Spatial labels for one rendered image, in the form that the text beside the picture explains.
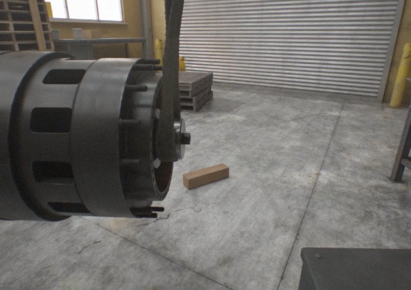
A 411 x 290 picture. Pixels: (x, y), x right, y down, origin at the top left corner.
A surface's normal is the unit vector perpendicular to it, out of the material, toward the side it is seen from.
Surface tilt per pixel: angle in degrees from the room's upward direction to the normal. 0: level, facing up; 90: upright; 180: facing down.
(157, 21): 90
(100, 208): 118
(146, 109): 46
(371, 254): 0
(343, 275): 0
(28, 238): 0
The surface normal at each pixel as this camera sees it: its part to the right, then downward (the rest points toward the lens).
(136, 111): -0.04, -0.35
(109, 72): -0.03, -0.68
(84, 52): 0.87, 0.18
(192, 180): 0.51, 0.30
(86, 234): 0.00, -0.94
